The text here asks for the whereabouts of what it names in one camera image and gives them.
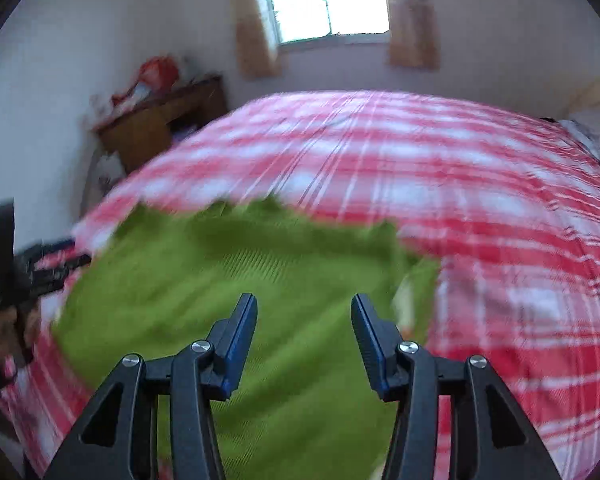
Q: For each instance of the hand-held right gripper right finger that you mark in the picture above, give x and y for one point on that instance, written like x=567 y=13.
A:
x=372 y=342

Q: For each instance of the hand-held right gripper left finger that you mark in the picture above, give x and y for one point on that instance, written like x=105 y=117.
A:
x=240 y=342

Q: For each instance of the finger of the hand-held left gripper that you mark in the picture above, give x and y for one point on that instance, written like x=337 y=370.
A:
x=47 y=251
x=60 y=275

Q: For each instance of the green striped knit sweater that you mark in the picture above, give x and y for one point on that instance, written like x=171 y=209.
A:
x=240 y=260

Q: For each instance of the person's left hand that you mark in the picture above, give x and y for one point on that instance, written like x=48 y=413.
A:
x=0 y=332

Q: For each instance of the white bag with black print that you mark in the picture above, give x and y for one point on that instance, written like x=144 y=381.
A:
x=104 y=177

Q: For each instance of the brown wooden desk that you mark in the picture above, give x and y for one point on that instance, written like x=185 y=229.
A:
x=155 y=120

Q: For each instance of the bed with red plaid sheet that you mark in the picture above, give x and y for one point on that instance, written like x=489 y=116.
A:
x=480 y=210

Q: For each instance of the striped pillow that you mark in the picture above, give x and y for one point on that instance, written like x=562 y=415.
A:
x=597 y=135

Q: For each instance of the beige floral curtain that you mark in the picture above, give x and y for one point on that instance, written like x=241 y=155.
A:
x=255 y=25
x=414 y=20

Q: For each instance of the sliding window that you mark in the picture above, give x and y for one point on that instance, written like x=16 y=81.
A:
x=325 y=0

